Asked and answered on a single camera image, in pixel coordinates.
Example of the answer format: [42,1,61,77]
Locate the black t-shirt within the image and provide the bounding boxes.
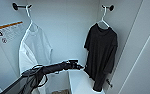
[82,22,119,93]

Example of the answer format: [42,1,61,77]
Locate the white hanger with black shirt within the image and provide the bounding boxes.
[96,4,112,31]

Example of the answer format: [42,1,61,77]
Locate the white wardrobe door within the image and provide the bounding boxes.
[118,19,150,94]

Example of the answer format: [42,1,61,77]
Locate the white inner shelf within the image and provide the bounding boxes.
[67,69,106,94]

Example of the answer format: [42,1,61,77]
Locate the white wardrobe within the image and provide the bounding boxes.
[0,0,150,94]

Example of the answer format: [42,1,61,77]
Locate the white t-shirt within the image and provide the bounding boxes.
[18,22,54,94]

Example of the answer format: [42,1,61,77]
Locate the orange white warning label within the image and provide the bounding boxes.
[0,20,28,45]

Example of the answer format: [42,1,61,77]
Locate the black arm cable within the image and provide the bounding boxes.
[20,64,49,89]

